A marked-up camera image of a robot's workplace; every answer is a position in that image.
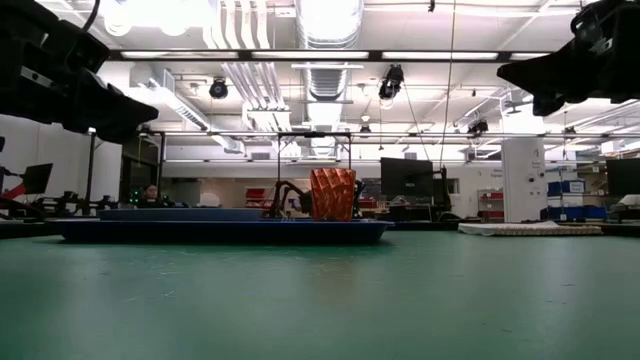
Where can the blue storage bin shelf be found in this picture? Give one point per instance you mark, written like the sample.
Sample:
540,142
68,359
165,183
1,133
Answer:
575,212

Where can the black hanging ceiling camera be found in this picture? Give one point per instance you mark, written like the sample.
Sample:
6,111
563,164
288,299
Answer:
478,127
391,82
218,89

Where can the white flat board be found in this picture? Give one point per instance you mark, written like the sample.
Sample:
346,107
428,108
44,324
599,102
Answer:
530,227

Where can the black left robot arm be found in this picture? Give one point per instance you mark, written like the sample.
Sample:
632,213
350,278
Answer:
20,25

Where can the orange faceted plastic cup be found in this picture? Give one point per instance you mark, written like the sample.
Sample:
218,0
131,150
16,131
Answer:
332,195

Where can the black vertical post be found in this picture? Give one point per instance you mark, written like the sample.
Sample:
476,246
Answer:
90,170

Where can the black computer monitor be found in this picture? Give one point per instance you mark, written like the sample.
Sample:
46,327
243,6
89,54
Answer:
625,177
37,177
406,177

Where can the person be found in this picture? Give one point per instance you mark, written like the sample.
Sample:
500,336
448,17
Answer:
151,194

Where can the black metal rig frame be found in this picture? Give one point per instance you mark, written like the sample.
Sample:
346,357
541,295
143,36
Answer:
315,134

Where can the white square pillar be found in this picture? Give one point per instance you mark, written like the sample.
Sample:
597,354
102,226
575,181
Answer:
522,175

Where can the navy blue tray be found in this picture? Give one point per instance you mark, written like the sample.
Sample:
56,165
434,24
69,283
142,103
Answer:
225,232

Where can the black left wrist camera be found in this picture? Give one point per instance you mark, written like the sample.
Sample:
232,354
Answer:
85,52

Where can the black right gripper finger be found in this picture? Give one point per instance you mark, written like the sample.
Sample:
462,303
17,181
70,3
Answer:
547,106
545,75

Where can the silver ceiling air duct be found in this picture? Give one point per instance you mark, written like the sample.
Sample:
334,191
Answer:
327,80

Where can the long overhead light bar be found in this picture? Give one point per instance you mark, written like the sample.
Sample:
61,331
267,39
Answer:
310,55

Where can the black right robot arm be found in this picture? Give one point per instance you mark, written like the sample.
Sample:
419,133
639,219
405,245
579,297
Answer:
617,22

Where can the red bin shelf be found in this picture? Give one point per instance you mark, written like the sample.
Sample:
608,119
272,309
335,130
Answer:
491,205

